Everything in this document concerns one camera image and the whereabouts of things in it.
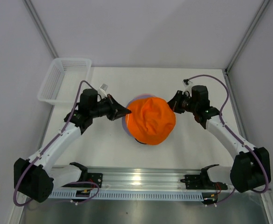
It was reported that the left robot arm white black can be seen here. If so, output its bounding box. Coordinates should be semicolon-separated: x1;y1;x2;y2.
14;89;131;203

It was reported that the purple bucket hat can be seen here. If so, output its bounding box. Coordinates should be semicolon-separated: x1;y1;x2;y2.
122;93;157;138

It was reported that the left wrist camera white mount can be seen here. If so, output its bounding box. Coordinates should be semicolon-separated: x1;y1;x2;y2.
97;84;108;98

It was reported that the white slotted cable duct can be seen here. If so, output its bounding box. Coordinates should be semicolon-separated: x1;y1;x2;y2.
49;189;204;202

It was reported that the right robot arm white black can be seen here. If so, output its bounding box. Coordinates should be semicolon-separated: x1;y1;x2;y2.
168;85;271;193

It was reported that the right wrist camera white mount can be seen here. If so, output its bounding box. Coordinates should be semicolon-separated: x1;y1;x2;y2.
183;79;193;93

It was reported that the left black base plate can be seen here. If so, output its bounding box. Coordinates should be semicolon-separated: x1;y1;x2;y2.
63;173;103;188

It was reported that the right aluminium corner post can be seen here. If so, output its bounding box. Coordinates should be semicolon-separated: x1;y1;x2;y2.
225;0;272;76

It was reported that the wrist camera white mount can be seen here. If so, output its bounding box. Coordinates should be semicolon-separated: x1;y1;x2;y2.
97;84;108;98
183;79;193;93

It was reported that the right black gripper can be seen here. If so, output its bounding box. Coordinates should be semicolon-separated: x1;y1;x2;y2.
163;90;198;114

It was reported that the aluminium rail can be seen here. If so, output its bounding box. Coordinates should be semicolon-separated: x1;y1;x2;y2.
88;167;200;191

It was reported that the aluminium corner post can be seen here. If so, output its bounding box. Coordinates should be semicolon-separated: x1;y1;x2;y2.
22;0;59;59
225;0;272;76

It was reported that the left aluminium corner post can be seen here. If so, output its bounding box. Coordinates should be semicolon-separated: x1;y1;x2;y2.
22;0;59;59

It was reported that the pink bucket hat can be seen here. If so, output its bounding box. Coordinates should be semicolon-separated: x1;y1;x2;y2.
135;94;155;99

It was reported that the white plastic basket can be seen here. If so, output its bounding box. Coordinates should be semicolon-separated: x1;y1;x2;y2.
37;57;92;105

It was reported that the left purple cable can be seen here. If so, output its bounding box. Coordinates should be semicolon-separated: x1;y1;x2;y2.
12;80;100;207

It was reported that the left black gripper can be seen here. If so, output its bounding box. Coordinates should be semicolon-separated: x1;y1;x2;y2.
90;94;131;121

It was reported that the red hat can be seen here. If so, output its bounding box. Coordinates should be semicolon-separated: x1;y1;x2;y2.
125;97;176;146

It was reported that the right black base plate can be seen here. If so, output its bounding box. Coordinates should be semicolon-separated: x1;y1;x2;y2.
180;175;228;190

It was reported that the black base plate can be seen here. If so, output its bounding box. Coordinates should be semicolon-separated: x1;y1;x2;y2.
63;173;103;188
180;175;228;190

